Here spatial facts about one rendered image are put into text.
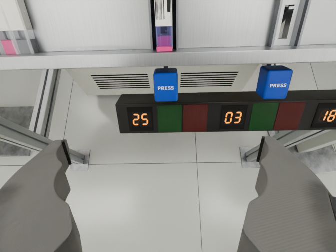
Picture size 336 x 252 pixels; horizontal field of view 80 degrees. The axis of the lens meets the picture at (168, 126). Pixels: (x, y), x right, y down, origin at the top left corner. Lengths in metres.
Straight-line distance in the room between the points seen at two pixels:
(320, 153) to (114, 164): 0.88
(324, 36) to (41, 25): 0.26
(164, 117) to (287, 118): 0.14
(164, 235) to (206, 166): 0.32
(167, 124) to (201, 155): 0.67
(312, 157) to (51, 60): 1.00
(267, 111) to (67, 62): 0.21
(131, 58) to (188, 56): 0.05
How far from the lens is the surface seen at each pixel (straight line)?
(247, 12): 0.22
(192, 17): 0.21
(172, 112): 0.24
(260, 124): 0.27
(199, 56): 0.19
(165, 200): 0.88
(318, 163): 1.07
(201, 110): 0.24
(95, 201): 0.94
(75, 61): 0.20
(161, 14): 0.19
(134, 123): 0.25
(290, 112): 0.28
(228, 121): 0.25
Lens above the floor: 0.88
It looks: 71 degrees down
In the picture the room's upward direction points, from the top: 4 degrees counter-clockwise
